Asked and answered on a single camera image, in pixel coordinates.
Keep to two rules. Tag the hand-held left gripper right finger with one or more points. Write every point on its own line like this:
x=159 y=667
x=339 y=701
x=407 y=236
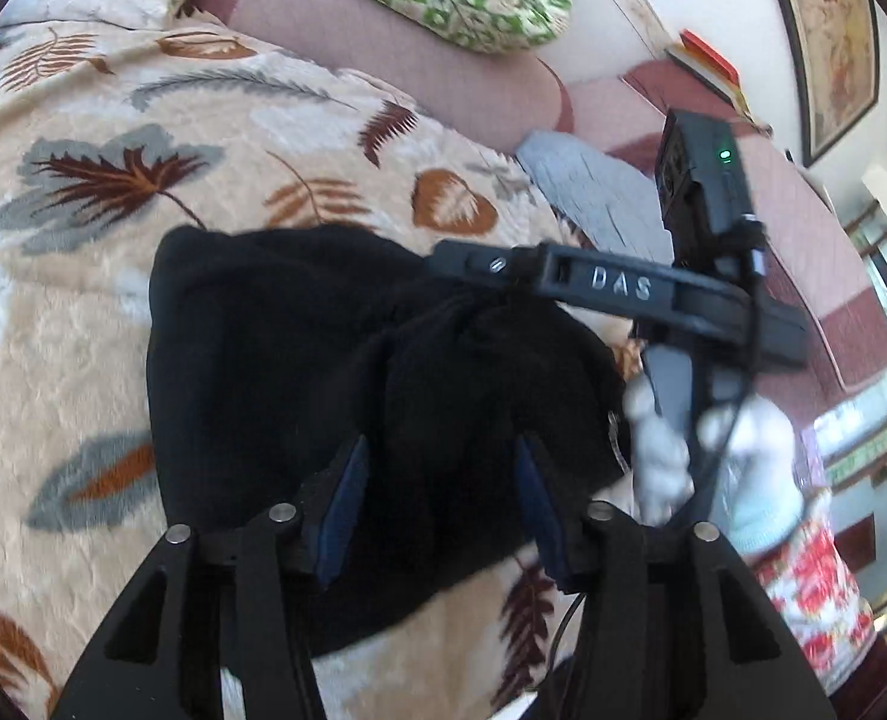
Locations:
x=541 y=517

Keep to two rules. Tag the pink padded headboard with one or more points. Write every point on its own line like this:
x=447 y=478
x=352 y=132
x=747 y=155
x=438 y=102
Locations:
x=428 y=67

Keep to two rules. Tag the black pants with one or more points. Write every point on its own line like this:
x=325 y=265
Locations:
x=278 y=360

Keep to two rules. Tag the blue-grey folded cloth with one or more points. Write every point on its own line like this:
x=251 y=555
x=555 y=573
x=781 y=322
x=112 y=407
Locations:
x=590 y=180

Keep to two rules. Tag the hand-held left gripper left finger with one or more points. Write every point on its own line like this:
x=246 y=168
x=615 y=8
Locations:
x=338 y=510

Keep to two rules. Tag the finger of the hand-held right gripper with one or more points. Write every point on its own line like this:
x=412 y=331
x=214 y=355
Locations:
x=481 y=264

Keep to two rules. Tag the red and yellow books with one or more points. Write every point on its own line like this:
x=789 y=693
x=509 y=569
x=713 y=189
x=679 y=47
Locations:
x=702 y=82

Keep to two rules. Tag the leaf print fleece blanket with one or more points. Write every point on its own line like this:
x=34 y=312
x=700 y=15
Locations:
x=76 y=315

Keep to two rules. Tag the person's right hand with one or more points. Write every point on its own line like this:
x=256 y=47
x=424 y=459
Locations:
x=758 y=465

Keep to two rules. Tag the red book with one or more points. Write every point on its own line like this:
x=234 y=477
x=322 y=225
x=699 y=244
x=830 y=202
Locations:
x=713 y=56

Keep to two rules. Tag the framed wall picture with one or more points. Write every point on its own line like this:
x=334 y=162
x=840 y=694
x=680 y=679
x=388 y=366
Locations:
x=826 y=37

